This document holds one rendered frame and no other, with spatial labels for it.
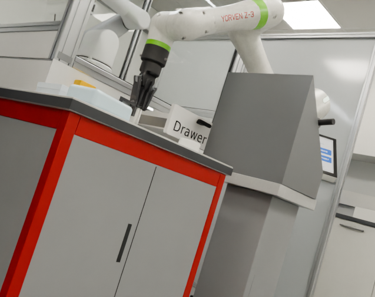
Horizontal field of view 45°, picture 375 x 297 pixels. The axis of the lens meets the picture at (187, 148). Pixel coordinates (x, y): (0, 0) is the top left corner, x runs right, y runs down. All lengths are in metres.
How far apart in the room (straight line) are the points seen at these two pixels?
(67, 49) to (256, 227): 0.90
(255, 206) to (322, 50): 2.08
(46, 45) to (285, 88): 0.87
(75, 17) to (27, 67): 0.26
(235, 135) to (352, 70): 1.77
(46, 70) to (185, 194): 0.69
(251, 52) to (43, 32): 0.83
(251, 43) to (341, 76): 1.48
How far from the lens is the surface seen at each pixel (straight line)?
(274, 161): 1.56
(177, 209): 1.30
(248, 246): 1.59
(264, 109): 1.65
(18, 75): 1.85
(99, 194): 1.11
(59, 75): 1.69
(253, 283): 1.62
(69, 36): 1.72
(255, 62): 1.95
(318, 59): 3.49
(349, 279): 4.37
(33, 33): 1.88
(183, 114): 1.66
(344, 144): 3.16
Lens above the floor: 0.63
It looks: 6 degrees up
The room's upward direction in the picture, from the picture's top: 18 degrees clockwise
